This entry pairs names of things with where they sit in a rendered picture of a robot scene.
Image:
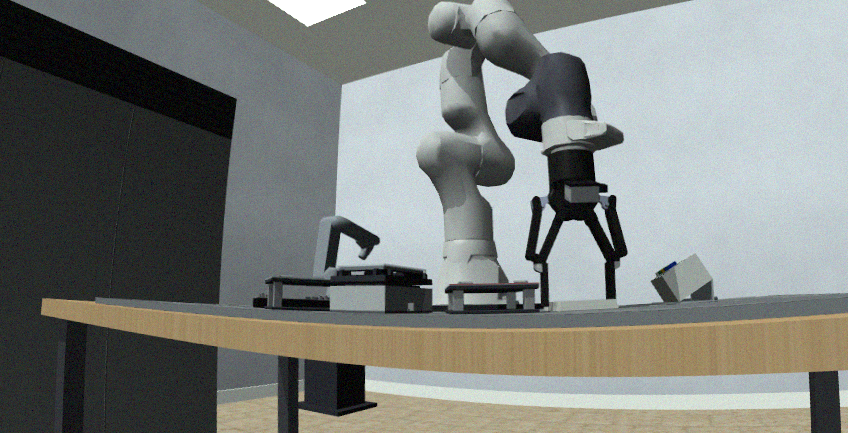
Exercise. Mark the white operator button panel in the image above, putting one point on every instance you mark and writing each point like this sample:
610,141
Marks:
684,279

